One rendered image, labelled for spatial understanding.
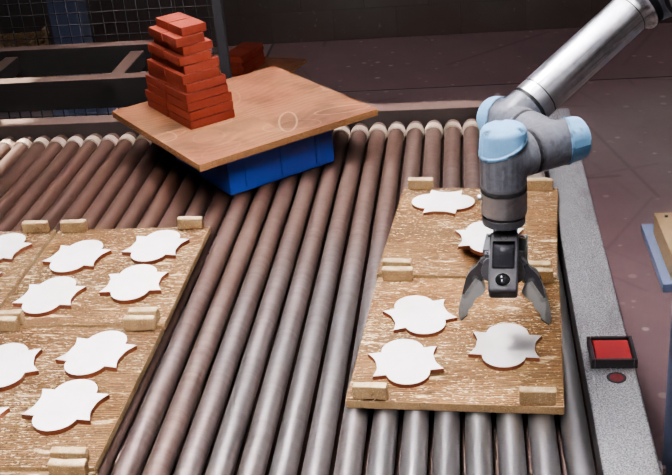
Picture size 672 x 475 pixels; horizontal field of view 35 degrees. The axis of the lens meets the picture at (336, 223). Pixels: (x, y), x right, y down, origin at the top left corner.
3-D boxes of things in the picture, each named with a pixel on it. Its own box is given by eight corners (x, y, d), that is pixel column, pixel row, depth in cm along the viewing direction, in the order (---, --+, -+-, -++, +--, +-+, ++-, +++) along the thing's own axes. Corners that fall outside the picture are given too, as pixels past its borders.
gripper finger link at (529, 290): (564, 301, 185) (532, 262, 183) (563, 319, 180) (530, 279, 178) (549, 310, 186) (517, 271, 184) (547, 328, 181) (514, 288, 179)
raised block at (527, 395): (556, 400, 171) (556, 385, 170) (556, 406, 169) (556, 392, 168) (518, 398, 172) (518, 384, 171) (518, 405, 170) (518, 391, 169)
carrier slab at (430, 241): (558, 194, 242) (558, 187, 242) (557, 284, 207) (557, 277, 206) (404, 193, 250) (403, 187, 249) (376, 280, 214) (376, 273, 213)
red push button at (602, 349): (627, 346, 187) (627, 339, 186) (632, 365, 181) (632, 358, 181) (591, 346, 187) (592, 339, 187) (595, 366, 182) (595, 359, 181)
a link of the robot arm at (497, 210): (525, 200, 170) (473, 199, 172) (525, 226, 172) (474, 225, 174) (528, 181, 177) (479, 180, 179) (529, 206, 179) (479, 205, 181)
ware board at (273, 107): (275, 71, 306) (274, 65, 306) (378, 115, 268) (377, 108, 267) (112, 117, 283) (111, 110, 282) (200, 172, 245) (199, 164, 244)
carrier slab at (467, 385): (559, 286, 206) (559, 278, 205) (564, 415, 170) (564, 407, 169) (378, 284, 212) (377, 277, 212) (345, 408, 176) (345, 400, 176)
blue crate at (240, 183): (274, 129, 293) (270, 94, 289) (338, 161, 270) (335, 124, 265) (172, 161, 279) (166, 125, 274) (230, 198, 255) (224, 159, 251)
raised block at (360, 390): (389, 394, 176) (388, 381, 175) (388, 401, 174) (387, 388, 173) (353, 393, 177) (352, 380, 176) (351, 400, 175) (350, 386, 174)
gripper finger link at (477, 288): (465, 306, 190) (495, 270, 185) (460, 323, 184) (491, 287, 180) (450, 296, 189) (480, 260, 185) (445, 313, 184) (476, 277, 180)
